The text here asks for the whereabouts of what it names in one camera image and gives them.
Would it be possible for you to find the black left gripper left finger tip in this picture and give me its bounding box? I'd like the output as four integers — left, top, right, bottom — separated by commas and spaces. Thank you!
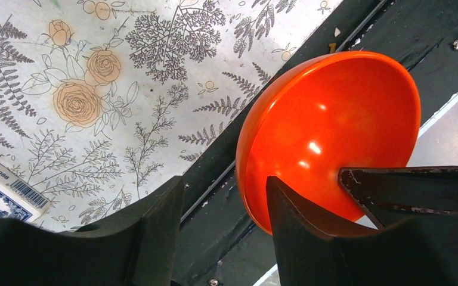
0, 176, 184, 285

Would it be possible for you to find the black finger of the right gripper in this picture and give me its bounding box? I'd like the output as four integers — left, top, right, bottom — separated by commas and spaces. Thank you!
338, 166, 458, 228

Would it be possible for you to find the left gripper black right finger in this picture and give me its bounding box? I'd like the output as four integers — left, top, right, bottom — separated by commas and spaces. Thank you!
267, 176, 458, 285

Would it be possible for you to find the blue playing card box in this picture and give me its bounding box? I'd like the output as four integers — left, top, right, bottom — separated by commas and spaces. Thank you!
0, 164, 51, 223

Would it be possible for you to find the floral tablecloth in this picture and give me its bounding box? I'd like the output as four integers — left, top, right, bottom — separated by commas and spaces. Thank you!
0, 1, 341, 232

